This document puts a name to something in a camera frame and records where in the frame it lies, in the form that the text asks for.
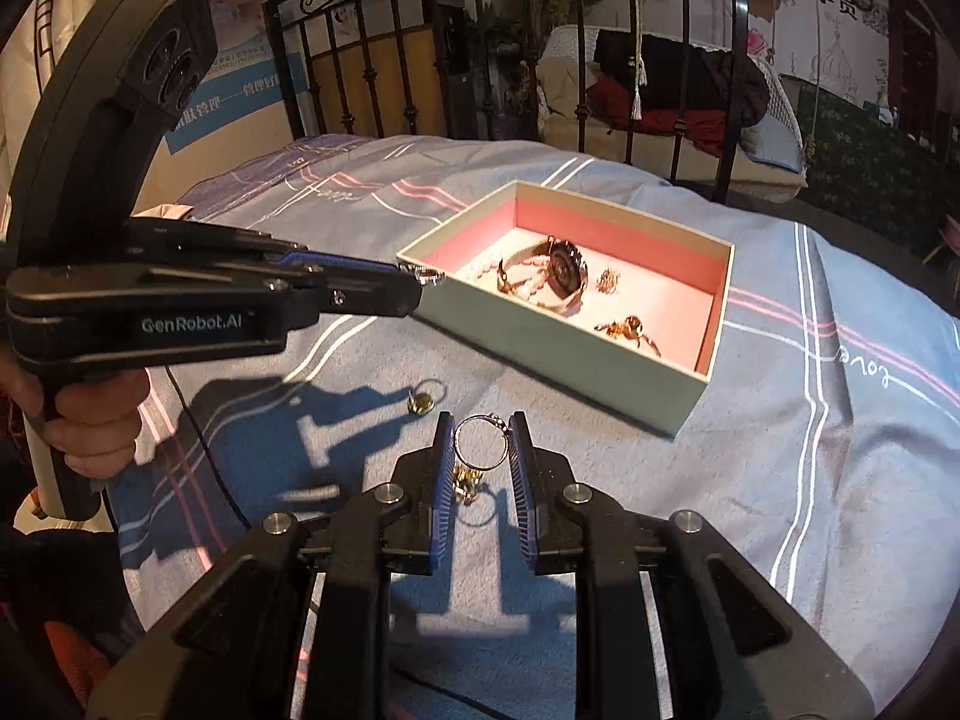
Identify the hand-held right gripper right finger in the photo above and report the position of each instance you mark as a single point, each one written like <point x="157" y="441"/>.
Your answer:
<point x="525" y="495"/>

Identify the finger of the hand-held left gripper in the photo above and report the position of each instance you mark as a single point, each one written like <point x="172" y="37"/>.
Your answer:
<point x="337" y="262"/>
<point x="375" y="298"/>

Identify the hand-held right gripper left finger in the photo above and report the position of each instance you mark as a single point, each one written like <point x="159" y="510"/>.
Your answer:
<point x="442" y="495"/>

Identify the gold charm earring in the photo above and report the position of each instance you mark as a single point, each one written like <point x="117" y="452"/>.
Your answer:
<point x="469" y="481"/>

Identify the pale green box pink inside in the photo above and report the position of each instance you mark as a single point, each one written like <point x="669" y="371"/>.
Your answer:
<point x="570" y="360"/>

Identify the gold spider brooch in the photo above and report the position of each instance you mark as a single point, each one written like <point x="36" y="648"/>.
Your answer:
<point x="628" y="330"/>

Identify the gold filigree earring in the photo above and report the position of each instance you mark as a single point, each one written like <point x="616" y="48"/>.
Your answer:
<point x="607" y="281"/>

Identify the person's left hand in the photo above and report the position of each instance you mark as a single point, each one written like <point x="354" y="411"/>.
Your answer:
<point x="97" y="427"/>

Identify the wooden panel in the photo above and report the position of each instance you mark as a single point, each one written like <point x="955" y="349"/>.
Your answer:
<point x="337" y="90"/>

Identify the blue-grey checked bed sheet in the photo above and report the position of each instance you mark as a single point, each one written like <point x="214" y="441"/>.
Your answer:
<point x="750" y="465"/>

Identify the white hanging cloth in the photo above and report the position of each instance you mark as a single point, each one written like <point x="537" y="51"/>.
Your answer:
<point x="45" y="52"/>

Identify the red garment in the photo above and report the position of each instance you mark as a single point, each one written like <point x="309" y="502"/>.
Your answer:
<point x="697" y="131"/>

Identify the black garment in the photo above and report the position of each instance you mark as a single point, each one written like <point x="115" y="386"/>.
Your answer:
<point x="675" y="75"/>

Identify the light blue cushion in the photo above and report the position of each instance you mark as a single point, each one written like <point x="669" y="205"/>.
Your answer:
<point x="772" y="146"/>

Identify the white hanging swing chair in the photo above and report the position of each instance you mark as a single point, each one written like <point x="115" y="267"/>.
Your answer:
<point x="780" y="112"/>

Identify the green floral counter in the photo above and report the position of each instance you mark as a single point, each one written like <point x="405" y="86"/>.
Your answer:
<point x="877" y="165"/>

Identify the pink stool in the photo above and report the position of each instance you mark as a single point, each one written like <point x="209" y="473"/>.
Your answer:
<point x="950" y="232"/>

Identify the red phone booth cabinet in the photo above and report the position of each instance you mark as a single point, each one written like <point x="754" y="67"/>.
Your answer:
<point x="911" y="45"/>

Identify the face wall poster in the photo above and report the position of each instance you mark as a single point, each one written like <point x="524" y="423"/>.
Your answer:
<point x="225" y="37"/>

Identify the black metal bed frame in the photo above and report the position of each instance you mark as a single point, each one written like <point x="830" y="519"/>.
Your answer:
<point x="577" y="112"/>

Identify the large printed wall banner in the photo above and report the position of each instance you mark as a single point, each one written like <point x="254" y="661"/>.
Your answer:
<point x="825" y="7"/>

